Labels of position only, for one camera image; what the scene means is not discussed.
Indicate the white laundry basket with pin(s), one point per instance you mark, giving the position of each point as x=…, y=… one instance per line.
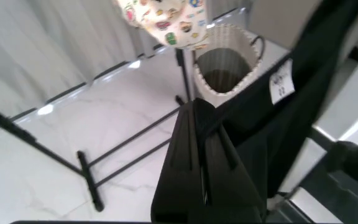
x=228, y=40

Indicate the black garment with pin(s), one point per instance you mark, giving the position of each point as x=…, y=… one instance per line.
x=275, y=130

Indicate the black clothes rack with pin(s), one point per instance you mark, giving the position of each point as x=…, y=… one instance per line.
x=85, y=174

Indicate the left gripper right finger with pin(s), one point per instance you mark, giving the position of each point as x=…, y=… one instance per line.
x=225, y=186

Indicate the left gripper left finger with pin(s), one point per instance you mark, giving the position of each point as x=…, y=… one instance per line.
x=179, y=186

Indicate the cream printed garment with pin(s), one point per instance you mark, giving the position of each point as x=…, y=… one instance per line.
x=166, y=21

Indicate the white curtain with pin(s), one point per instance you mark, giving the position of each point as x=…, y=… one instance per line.
x=42, y=46

